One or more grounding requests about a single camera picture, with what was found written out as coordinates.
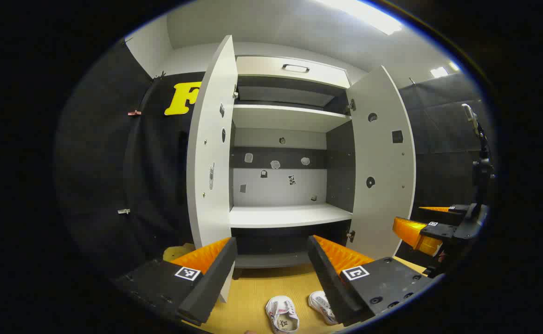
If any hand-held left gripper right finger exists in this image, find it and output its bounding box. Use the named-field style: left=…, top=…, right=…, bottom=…
left=307, top=235, right=440, bottom=325

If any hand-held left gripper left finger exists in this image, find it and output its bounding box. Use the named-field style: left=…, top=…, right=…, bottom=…
left=114, top=237, right=238, bottom=326

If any white canvas shoe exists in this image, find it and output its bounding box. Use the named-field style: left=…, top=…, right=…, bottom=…
left=308, top=291, right=340, bottom=325
left=265, top=295, right=300, bottom=334

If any white door with cat sticker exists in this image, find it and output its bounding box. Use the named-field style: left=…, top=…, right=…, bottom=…
left=346, top=65, right=416, bottom=261

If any white door with phone sticker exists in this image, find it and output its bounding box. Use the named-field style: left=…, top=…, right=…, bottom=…
left=187, top=35, right=239, bottom=303

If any yellow plush toy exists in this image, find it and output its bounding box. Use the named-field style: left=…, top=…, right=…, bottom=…
left=163, top=243, right=196, bottom=263

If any black backdrop cloth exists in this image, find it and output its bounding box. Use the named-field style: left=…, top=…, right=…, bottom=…
left=54, top=41, right=497, bottom=279

